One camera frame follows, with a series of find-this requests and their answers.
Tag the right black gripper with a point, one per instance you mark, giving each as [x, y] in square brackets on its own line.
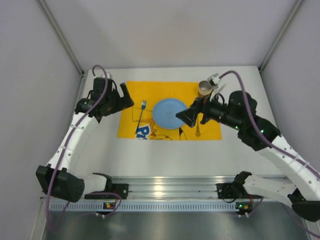
[199, 111]

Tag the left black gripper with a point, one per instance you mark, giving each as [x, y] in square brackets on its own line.
[117, 97]

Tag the blue fork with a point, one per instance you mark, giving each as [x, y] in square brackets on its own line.
[143, 107]

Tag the gold spoon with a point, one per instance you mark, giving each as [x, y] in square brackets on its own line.
[198, 133]

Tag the yellow cloth placemat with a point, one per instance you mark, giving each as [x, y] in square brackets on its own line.
[153, 92]

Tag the blue plate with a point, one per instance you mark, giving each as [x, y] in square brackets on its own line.
[164, 113]

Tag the metal cup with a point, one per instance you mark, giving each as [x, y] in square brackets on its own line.
[204, 88]

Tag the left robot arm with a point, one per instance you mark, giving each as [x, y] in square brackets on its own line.
[56, 178]

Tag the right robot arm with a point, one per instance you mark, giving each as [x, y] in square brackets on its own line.
[302, 194]

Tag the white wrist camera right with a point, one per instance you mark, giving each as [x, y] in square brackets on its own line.
[217, 85]

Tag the aluminium mounting rail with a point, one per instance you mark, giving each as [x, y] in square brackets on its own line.
[169, 188]

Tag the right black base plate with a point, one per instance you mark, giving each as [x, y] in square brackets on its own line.
[230, 191]

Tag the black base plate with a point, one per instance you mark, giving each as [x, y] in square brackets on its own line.
[120, 189]
[230, 191]

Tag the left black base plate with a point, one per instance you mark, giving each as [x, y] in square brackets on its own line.
[120, 189]

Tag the perforated cable duct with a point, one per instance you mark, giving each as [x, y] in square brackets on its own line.
[151, 206]

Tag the left aluminium frame post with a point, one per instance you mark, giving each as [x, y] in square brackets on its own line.
[59, 34]

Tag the aluminium frame post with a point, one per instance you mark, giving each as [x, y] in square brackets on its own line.
[285, 26]
[59, 34]

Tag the right aluminium frame post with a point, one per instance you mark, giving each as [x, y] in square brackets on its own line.
[285, 26]

